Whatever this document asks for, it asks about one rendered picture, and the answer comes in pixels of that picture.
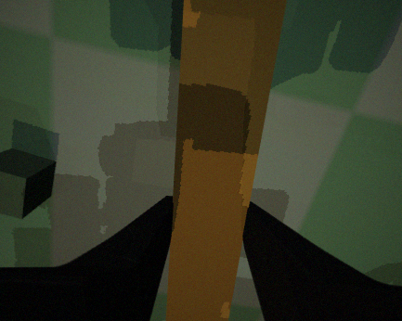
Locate orange long bar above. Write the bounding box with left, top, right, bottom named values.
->
left=166, top=0, right=287, bottom=321

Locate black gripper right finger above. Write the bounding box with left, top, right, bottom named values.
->
left=242, top=201, right=402, bottom=321

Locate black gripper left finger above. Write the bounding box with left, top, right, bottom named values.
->
left=0, top=196, right=174, bottom=321

